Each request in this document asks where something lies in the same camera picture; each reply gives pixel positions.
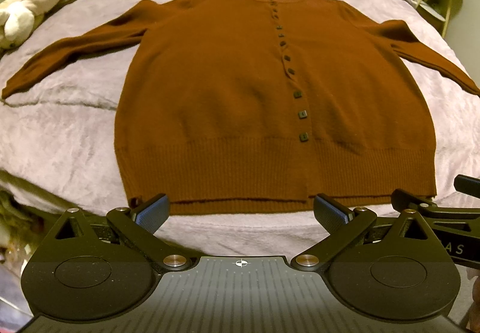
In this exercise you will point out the purple bed sheet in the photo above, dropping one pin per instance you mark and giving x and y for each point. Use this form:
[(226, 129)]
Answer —
[(57, 139)]

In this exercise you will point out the person's right hand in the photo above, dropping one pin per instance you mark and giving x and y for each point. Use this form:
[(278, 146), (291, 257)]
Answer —
[(474, 310)]

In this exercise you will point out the brown knit cardigan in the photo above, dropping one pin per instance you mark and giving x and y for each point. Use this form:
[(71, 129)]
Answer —
[(256, 106)]

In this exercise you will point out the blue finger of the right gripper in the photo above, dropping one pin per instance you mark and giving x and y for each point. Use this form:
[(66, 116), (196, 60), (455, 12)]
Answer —
[(467, 185)]

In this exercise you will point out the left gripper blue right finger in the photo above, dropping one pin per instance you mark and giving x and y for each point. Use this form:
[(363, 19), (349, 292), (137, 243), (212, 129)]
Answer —
[(330, 214)]

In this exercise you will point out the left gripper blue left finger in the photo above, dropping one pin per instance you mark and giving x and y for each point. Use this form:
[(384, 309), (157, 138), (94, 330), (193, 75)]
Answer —
[(152, 214)]

